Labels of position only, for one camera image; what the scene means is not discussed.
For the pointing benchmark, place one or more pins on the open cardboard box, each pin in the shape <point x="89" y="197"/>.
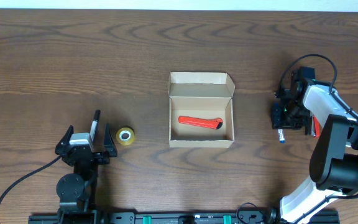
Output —
<point x="203" y="95"/>

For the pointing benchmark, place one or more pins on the yellow tape roll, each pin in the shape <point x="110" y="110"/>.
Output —
<point x="125" y="136"/>

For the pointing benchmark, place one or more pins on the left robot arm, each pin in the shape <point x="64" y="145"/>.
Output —
<point x="77" y="190"/>

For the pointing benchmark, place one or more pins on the red utility knife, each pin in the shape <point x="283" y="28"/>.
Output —
<point x="203" y="123"/>

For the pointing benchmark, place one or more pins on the red and chrome stapler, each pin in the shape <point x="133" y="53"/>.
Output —
<point x="314" y="127"/>

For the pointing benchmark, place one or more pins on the black marker pen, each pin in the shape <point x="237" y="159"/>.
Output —
<point x="94" y="124"/>

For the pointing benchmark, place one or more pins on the blue marker pen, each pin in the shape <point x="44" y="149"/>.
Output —
<point x="281" y="136"/>

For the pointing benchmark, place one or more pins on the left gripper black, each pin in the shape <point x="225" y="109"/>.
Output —
<point x="86" y="154"/>

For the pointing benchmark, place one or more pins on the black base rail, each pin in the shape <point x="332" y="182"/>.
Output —
<point x="244" y="216"/>

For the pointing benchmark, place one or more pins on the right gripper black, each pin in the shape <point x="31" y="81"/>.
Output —
<point x="286" y="121"/>

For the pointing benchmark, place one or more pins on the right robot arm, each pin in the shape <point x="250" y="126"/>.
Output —
<point x="333" y="170"/>

